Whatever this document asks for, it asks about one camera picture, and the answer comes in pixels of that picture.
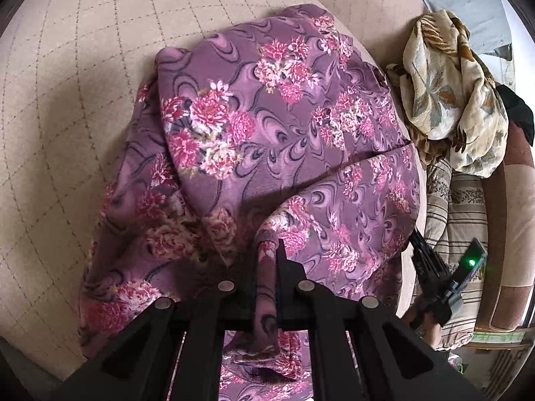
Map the person's right hand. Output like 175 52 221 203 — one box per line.
407 296 450 349

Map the beige quilted sofa seat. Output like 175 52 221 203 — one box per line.
0 0 419 385

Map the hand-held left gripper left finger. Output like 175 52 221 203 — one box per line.
59 242 257 401

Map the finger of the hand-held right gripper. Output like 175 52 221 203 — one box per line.
409 231 451 298

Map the black cloth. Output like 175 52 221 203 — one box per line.
497 84 535 147

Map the beige brown sofa armrest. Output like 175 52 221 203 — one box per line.
474 121 535 335

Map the purple floral garment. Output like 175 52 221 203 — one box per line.
79 3 421 401

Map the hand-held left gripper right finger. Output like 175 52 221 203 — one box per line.
275 238 486 401

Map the striped beige cushion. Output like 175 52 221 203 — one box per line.
412 140 490 349

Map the cream leaf-print cloth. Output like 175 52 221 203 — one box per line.
387 9 509 178

